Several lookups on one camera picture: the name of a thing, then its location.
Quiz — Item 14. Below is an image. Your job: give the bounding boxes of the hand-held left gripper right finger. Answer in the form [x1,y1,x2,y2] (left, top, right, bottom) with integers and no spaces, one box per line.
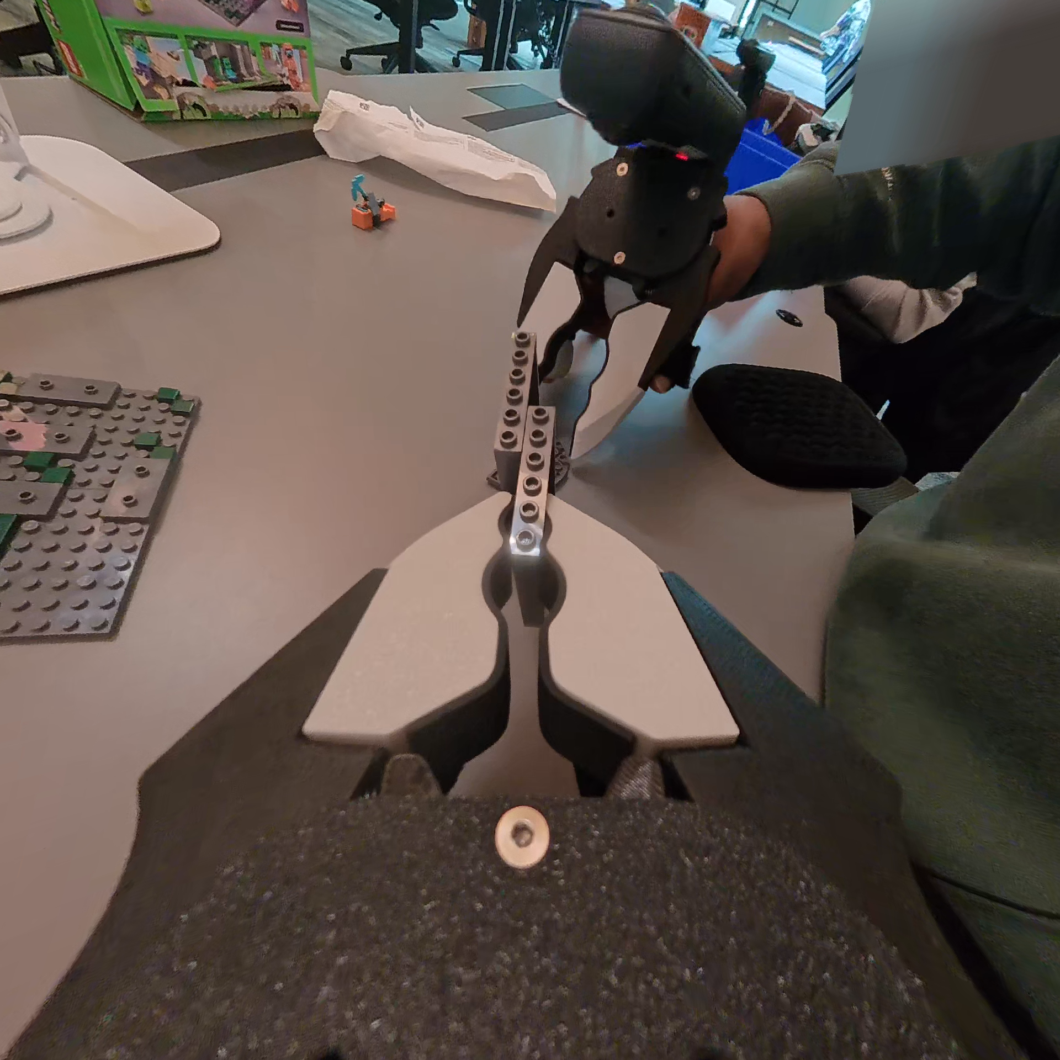
[537,494,740,759]

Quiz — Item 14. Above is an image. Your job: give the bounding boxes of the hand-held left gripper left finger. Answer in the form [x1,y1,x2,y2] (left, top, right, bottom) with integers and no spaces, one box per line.
[301,491,510,759]

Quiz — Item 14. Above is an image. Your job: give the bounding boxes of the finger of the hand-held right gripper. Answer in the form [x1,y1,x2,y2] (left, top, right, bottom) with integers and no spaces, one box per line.
[570,275,657,462]
[537,317,611,384]

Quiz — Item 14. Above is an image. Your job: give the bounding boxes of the grey toy brick wall assembly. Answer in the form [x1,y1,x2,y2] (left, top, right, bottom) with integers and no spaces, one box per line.
[494,328,558,626]

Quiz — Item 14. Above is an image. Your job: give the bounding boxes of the person's right forearm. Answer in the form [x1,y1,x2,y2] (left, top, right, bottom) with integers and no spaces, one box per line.
[737,136,1060,303]

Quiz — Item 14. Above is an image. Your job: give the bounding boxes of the grey desk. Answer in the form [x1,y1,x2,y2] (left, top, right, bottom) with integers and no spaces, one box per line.
[0,66,858,1060]

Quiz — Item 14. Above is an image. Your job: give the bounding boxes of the person's right hand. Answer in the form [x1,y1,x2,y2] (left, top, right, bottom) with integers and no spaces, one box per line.
[706,193,777,306]

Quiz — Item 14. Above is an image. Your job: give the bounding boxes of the blue plastic bin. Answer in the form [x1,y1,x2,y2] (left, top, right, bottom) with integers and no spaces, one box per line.
[729,116,806,177]

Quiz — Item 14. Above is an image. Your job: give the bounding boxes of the black chair armrest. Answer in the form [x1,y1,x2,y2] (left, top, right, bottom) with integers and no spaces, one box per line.
[691,363,909,491]

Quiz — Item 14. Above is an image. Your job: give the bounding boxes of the black handheld device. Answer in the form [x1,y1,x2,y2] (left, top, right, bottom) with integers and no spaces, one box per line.
[737,37,778,113]

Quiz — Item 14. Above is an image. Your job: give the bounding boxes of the white paper bag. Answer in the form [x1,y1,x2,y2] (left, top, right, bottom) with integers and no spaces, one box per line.
[313,89,558,213]

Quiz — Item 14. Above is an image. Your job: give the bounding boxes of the orange toy brick figure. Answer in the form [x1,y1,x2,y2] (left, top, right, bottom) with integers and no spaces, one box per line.
[348,174,400,233]

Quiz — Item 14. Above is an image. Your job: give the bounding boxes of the white undershirt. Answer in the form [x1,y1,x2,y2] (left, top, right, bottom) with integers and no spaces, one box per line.
[845,272,980,346]

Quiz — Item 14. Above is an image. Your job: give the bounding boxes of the row of black office chairs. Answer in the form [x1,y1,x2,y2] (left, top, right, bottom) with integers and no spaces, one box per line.
[340,0,573,76]

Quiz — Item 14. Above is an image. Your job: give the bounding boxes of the person's green sweatshirt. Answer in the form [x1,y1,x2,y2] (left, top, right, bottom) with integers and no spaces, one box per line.
[824,356,1060,1060]

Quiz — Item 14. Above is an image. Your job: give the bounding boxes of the person's dark pants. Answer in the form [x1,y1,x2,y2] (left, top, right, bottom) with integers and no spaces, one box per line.
[828,265,1060,498]

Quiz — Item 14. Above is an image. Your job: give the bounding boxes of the grey studded baseplate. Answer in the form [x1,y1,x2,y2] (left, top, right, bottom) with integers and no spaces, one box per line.
[0,370,202,645]

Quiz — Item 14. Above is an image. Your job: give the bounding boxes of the green toy set box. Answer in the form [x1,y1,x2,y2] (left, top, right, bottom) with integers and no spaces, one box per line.
[37,0,324,124]

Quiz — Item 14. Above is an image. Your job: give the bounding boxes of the white flat stand base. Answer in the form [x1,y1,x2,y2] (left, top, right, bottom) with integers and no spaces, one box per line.
[0,83,223,296]

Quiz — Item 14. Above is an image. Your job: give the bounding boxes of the dark desk cable flap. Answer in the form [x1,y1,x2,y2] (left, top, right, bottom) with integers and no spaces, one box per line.
[462,81,582,134]

